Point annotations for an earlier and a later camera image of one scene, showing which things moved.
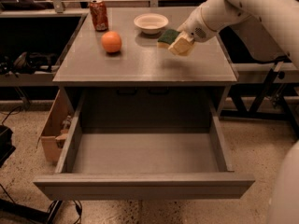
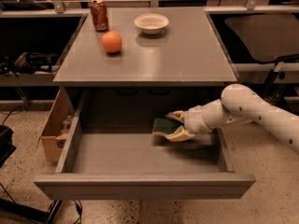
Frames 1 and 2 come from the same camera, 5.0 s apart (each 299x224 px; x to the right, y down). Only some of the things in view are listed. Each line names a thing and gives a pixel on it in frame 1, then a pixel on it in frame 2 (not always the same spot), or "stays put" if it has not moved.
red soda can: (100, 14) stays put
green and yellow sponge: (166, 37) → (164, 126)
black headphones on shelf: (28, 63) stays put
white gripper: (196, 27) → (195, 120)
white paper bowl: (150, 23) stays put
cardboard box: (55, 127) stays put
